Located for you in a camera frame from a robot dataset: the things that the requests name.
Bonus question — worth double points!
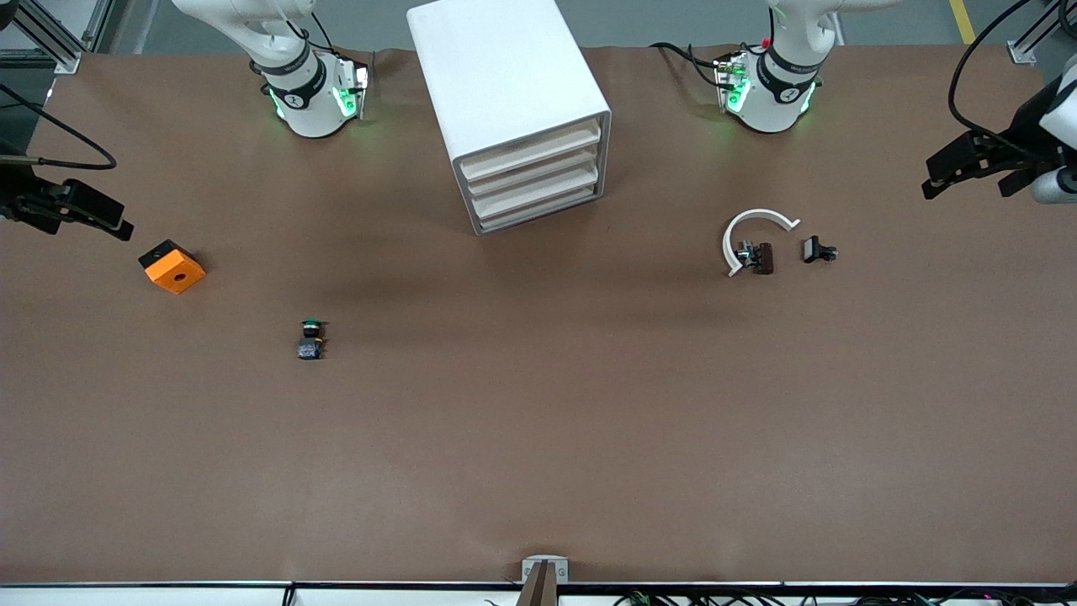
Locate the beige cabinet drawer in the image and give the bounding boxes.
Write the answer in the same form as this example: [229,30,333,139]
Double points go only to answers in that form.
[464,145,602,201]
[475,187,603,233]
[470,167,602,220]
[459,120,602,181]

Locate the orange black button box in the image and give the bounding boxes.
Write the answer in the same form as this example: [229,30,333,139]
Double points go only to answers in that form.
[138,239,207,296]

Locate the green push button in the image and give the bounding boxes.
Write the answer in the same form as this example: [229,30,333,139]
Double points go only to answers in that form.
[296,317,329,361]

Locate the white drawer cabinet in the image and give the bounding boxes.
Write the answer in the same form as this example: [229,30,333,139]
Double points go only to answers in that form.
[407,0,613,237]

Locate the yellow floor tape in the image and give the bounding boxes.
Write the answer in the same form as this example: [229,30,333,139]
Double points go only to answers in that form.
[949,0,979,45]

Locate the dark brown connector block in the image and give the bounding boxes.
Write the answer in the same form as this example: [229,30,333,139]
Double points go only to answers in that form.
[737,241,775,276]

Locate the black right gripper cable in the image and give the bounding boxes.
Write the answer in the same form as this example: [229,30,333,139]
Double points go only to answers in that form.
[0,82,119,171]

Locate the aluminium frame profile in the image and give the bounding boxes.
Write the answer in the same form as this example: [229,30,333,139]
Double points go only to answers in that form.
[0,0,114,75]
[1008,0,1077,66]

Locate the white curved plastic bracket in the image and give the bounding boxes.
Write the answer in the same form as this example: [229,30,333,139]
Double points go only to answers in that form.
[722,208,802,279]

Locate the black arm base cable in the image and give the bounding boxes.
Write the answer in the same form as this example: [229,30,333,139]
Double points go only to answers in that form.
[650,42,726,89]

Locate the white table edge rail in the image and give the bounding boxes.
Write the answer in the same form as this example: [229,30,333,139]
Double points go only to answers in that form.
[0,581,1077,606]

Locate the black cable bundle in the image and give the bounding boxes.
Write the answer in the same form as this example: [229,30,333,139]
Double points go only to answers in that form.
[614,589,1077,606]

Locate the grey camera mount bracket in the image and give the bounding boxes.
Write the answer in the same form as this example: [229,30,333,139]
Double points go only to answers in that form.
[515,555,570,606]

